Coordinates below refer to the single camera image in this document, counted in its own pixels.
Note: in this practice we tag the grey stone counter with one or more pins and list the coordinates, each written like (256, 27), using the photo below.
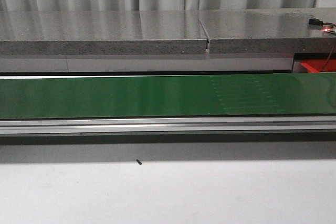
(234, 40)

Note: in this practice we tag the green conveyor belt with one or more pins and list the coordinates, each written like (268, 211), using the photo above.
(196, 103)

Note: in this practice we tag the red plastic tray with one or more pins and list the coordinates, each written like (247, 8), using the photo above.
(319, 65)

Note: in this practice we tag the small sensor circuit board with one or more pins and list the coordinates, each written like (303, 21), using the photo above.
(325, 26)

